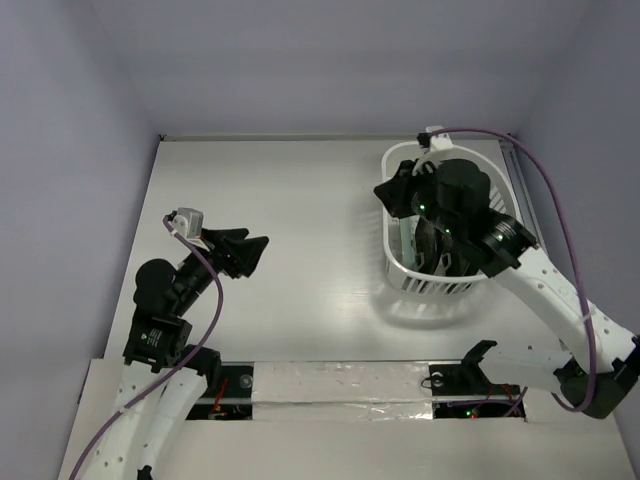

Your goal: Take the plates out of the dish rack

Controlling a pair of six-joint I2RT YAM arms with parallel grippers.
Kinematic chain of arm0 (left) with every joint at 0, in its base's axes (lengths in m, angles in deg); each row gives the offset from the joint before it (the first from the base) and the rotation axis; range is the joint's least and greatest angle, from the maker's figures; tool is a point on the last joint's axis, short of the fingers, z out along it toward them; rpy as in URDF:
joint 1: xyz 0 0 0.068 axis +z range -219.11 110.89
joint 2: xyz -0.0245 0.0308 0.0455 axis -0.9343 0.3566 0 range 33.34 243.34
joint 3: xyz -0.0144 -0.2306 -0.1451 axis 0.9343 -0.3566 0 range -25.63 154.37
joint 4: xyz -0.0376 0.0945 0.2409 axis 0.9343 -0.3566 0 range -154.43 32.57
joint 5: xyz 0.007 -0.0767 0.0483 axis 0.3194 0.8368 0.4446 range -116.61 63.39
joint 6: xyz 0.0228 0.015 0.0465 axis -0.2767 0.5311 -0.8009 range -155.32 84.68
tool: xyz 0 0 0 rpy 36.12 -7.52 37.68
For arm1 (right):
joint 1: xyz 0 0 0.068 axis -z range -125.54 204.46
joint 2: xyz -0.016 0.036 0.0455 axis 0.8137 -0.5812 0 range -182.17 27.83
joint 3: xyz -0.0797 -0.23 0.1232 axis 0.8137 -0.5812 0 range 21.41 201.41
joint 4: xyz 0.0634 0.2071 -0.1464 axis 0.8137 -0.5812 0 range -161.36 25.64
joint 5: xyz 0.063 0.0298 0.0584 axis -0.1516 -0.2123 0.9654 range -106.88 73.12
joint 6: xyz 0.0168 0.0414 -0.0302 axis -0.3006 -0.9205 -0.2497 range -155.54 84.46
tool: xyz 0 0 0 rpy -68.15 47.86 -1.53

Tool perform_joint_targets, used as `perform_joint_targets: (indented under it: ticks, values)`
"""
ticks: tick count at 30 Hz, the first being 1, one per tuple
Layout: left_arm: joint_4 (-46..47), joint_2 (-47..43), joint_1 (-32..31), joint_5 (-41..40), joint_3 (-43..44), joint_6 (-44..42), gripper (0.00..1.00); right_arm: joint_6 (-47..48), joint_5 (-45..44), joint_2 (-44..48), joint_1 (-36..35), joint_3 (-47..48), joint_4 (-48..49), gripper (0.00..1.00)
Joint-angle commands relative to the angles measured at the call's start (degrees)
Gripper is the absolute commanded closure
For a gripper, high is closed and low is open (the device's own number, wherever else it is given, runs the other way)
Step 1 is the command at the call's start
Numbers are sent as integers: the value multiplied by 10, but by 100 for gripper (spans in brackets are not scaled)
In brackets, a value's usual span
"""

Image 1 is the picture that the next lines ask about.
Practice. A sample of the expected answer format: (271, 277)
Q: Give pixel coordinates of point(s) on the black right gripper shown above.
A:
(445, 240)

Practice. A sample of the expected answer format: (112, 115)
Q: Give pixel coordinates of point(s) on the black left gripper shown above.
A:
(242, 256)

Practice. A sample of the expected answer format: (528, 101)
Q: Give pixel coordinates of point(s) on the light green rectangular plate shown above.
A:
(406, 241)

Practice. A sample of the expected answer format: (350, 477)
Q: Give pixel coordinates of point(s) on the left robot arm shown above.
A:
(164, 374)

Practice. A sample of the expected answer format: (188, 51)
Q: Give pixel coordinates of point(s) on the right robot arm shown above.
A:
(599, 365)

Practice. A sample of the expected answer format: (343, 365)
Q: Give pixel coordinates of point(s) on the white plastic dish rack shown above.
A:
(398, 235)

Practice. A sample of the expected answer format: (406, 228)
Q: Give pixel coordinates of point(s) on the silver foil tape strip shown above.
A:
(340, 391)

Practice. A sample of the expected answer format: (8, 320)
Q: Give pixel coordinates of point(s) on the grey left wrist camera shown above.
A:
(187, 222)

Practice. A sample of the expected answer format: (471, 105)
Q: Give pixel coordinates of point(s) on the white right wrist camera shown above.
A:
(435, 146)

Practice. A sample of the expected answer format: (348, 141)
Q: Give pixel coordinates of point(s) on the aluminium rail right side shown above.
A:
(519, 186)

